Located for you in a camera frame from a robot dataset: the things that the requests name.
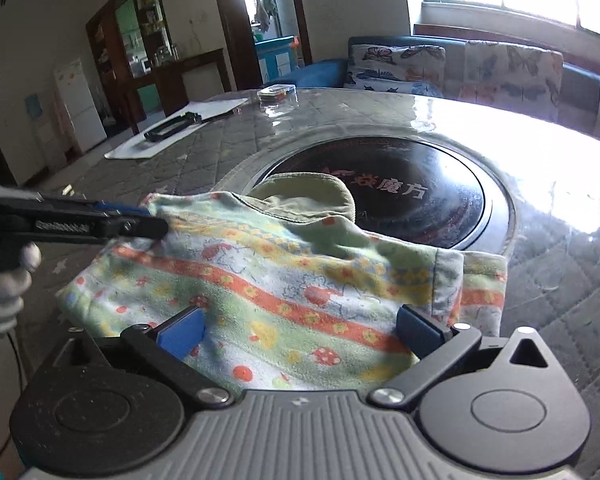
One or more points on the dark wooden cabinet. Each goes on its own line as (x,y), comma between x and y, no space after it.
(153,55)

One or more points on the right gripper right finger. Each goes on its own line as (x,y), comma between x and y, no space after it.
(441,352)

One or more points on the black rectangular frame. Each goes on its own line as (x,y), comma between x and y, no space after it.
(172,126)

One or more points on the blue sofa bench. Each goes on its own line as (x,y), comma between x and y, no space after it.
(579,96)

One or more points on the left white gloved hand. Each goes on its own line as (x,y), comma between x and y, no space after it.
(13,285)

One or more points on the quilted grey table cover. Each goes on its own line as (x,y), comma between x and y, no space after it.
(547,220)

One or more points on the white paper sheet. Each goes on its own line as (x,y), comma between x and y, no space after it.
(138,148)

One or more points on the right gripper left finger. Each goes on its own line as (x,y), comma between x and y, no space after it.
(160,351)

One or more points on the butterfly cushion near window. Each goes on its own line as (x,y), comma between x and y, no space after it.
(520,79)

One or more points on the green patterned child shirt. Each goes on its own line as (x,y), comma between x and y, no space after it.
(295,295)

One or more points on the small transparent card box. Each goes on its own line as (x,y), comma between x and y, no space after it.
(276,94)

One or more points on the white refrigerator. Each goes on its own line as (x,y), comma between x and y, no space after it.
(86,128)

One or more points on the blue small cabinet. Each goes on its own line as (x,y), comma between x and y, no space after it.
(277,57)

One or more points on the butterfly cushion far left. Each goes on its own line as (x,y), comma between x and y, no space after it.
(418,70)

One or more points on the round black glass turntable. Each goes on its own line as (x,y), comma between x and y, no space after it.
(405,184)

